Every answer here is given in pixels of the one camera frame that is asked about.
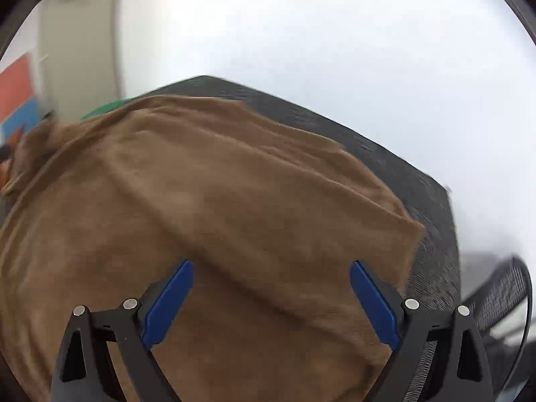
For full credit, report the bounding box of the green floral round mat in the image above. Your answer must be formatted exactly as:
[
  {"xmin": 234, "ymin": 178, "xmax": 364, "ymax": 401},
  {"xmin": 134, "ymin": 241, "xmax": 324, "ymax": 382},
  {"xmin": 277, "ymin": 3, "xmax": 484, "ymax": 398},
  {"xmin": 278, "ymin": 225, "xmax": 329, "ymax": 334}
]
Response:
[{"xmin": 79, "ymin": 97, "xmax": 140, "ymax": 122}]

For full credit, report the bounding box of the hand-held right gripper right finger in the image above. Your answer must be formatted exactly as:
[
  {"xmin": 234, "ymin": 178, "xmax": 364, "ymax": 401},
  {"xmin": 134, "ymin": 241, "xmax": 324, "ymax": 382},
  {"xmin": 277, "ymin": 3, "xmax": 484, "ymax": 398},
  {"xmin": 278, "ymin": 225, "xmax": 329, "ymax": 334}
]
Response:
[{"xmin": 349, "ymin": 261, "xmax": 494, "ymax": 402}]

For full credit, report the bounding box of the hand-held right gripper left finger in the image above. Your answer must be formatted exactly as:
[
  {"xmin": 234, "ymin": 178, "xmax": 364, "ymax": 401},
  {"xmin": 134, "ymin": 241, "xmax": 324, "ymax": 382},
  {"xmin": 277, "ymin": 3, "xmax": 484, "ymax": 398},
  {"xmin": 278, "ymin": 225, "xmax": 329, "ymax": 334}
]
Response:
[{"xmin": 51, "ymin": 260, "xmax": 194, "ymax": 402}]

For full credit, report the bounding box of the dark dotted mat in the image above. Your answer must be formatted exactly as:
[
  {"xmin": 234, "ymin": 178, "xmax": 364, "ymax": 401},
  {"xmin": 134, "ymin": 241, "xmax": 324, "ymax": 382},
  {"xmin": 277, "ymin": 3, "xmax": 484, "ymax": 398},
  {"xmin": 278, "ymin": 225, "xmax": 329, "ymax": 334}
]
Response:
[{"xmin": 138, "ymin": 75, "xmax": 462, "ymax": 402}]

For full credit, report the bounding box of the brown fleece garment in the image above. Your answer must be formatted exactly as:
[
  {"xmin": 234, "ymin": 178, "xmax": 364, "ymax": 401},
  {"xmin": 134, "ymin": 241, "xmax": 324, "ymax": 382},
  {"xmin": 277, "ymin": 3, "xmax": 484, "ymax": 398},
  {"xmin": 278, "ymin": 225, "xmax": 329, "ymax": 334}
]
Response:
[{"xmin": 0, "ymin": 94, "xmax": 427, "ymax": 402}]

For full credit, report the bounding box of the black mesh chair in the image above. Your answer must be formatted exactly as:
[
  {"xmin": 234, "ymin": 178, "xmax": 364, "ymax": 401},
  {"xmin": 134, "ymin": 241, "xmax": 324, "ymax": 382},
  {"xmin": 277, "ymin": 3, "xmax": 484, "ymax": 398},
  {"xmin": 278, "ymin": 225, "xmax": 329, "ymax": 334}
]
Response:
[{"xmin": 461, "ymin": 255, "xmax": 535, "ymax": 402}]

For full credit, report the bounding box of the red and blue wall poster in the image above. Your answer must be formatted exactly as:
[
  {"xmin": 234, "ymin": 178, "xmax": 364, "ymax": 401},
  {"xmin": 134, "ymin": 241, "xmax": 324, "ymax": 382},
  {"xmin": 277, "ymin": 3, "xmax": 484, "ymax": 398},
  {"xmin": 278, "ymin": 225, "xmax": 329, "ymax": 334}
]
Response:
[{"xmin": 0, "ymin": 52, "xmax": 43, "ymax": 143}]

